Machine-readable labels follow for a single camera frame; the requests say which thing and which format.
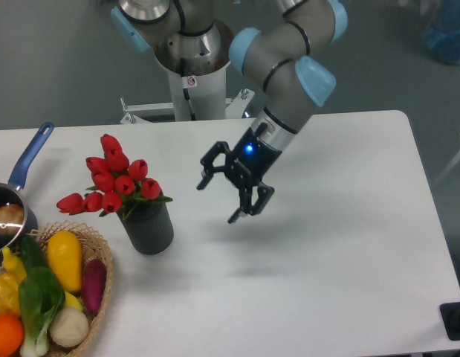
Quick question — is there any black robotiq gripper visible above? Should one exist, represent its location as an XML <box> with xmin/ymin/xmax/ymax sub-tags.
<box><xmin>196</xmin><ymin>128</ymin><xmax>282</xmax><ymax>224</ymax></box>

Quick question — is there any blue translucent bag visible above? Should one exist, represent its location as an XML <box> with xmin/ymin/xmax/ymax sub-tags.
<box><xmin>423</xmin><ymin>1</ymin><xmax>460</xmax><ymax>65</ymax></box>

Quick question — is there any white chair frame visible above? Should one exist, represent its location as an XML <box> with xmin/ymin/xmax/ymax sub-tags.
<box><xmin>434</xmin><ymin>134</ymin><xmax>460</xmax><ymax>187</ymax></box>

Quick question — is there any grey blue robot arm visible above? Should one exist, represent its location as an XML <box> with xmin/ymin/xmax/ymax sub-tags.
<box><xmin>111</xmin><ymin>1</ymin><xmax>348</xmax><ymax>219</ymax></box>

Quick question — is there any yellow banana piece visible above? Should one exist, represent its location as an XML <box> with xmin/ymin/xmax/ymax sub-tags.
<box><xmin>63</xmin><ymin>292</ymin><xmax>84</xmax><ymax>312</ymax></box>

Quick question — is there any black device at table edge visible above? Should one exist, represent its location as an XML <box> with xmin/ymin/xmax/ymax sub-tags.
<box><xmin>439</xmin><ymin>302</ymin><xmax>460</xmax><ymax>341</ymax></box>

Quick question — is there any bread roll in pan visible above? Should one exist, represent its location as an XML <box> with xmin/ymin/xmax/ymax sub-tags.
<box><xmin>0</xmin><ymin>204</ymin><xmax>25</xmax><ymax>237</ymax></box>

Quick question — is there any woven wicker basket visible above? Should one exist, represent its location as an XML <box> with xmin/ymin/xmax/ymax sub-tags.
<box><xmin>0</xmin><ymin>219</ymin><xmax>115</xmax><ymax>357</ymax></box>

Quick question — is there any yellow squash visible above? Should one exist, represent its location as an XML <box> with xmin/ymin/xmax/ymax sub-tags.
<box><xmin>47</xmin><ymin>231</ymin><xmax>82</xmax><ymax>293</ymax></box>

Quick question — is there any orange fruit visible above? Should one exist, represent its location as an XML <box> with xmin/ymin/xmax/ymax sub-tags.
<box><xmin>0</xmin><ymin>313</ymin><xmax>24</xmax><ymax>356</ymax></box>

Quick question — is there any dark green cucumber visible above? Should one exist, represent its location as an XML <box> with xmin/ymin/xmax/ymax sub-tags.
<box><xmin>19</xmin><ymin>234</ymin><xmax>48</xmax><ymax>273</ymax></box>

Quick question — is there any white garlic bulb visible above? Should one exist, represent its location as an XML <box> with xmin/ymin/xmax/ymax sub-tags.
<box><xmin>49</xmin><ymin>307</ymin><xmax>89</xmax><ymax>348</ymax></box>

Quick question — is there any dark grey ribbed vase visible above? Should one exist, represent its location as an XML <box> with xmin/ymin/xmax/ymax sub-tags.
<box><xmin>117</xmin><ymin>204</ymin><xmax>174</xmax><ymax>255</ymax></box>

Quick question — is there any green bok choy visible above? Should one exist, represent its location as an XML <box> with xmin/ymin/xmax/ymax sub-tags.
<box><xmin>19</xmin><ymin>266</ymin><xmax>65</xmax><ymax>356</ymax></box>

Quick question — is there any purple eggplant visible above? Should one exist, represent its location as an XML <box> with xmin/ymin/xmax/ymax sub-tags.
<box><xmin>82</xmin><ymin>259</ymin><xmax>107</xmax><ymax>315</ymax></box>

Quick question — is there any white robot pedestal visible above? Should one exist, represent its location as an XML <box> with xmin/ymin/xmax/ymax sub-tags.
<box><xmin>120</xmin><ymin>19</ymin><xmax>255</xmax><ymax>124</ymax></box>

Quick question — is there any yellow bell pepper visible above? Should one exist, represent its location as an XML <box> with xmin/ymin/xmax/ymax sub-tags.
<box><xmin>0</xmin><ymin>273</ymin><xmax>21</xmax><ymax>316</ymax></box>

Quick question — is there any red tulip bouquet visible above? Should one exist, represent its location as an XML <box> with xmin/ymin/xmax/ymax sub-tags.
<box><xmin>56</xmin><ymin>134</ymin><xmax>172</xmax><ymax>221</ymax></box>

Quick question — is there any small yellow pepper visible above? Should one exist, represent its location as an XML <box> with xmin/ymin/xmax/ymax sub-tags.
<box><xmin>1</xmin><ymin>247</ymin><xmax>27</xmax><ymax>283</ymax></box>

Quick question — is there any blue handled saucepan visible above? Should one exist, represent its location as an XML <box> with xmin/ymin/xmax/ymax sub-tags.
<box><xmin>0</xmin><ymin>122</ymin><xmax>54</xmax><ymax>265</ymax></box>

